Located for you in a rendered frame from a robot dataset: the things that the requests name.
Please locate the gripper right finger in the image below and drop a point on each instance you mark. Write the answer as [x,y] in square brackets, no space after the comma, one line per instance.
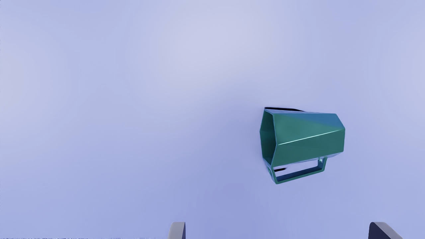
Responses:
[382,231]

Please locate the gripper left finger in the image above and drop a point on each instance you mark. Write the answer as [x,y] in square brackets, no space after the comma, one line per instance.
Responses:
[177,231]

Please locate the teal faceted mug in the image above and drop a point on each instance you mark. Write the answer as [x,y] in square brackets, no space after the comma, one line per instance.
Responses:
[305,137]

